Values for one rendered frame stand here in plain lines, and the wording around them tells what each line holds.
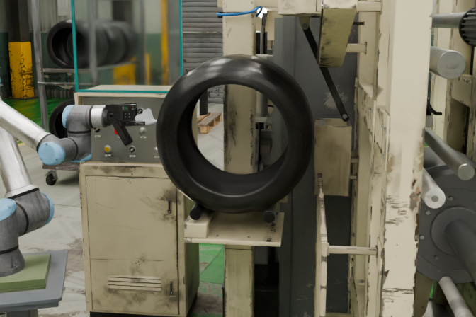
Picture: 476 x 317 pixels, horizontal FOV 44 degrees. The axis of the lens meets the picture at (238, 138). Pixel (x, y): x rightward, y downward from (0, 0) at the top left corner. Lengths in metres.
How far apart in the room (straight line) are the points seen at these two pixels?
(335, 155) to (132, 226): 1.20
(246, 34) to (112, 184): 1.11
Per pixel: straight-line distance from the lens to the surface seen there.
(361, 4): 1.86
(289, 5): 1.86
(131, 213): 3.12
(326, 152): 2.47
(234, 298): 2.79
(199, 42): 12.05
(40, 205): 2.65
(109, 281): 3.31
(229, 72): 2.13
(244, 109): 2.52
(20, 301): 2.41
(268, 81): 2.12
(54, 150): 2.28
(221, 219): 2.50
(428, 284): 2.98
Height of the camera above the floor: 1.62
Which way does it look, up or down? 11 degrees down
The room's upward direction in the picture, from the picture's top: straight up
